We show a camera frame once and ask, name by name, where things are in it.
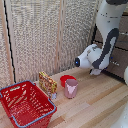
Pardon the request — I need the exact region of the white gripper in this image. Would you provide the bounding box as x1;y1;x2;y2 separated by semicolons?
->
89;67;104;77

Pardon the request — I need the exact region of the pink cup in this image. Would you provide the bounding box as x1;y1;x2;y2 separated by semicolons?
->
63;78;80;100

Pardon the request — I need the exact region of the red bowl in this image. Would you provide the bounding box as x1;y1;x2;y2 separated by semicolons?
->
59;74;78;89

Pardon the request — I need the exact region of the red plastic shopping basket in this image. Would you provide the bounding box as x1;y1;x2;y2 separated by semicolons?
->
0;79;58;128

